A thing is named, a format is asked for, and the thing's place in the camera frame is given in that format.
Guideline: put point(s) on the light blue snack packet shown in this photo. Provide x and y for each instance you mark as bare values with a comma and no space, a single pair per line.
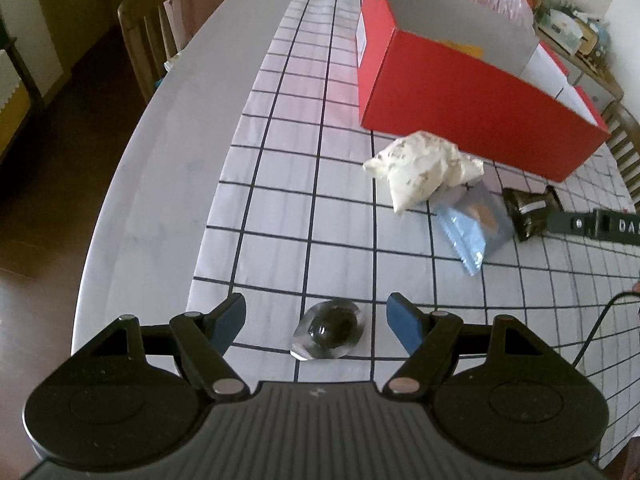
465,240

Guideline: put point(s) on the cream white snack packet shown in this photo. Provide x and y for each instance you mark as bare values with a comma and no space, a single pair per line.
425,165

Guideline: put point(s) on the white checked tablecloth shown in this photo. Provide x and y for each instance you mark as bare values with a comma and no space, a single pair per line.
310,185

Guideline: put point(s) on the clear cup of dark jelly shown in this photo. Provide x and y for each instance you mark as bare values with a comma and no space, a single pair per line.
327,332

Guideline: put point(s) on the slatted wooden chair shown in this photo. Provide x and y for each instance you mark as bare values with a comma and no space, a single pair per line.
625,145

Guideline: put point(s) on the white and green box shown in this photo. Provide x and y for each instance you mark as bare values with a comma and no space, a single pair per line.
560,22

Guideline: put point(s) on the red cardboard shoe box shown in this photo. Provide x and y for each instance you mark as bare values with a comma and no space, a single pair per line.
450,90

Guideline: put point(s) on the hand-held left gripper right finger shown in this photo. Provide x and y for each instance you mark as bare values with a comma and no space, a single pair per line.
405,320

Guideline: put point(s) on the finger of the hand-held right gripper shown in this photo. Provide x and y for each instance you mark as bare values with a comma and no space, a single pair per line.
572,222

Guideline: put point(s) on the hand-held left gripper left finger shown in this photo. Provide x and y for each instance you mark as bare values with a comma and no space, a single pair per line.
230,320

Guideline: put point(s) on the yellow and white shelf unit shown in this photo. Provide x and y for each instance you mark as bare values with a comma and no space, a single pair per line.
12,105

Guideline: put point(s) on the dark green snack packet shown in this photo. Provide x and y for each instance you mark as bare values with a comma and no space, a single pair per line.
525,210

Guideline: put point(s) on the white sideboard cabinet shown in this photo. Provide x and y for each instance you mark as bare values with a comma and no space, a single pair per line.
590,67

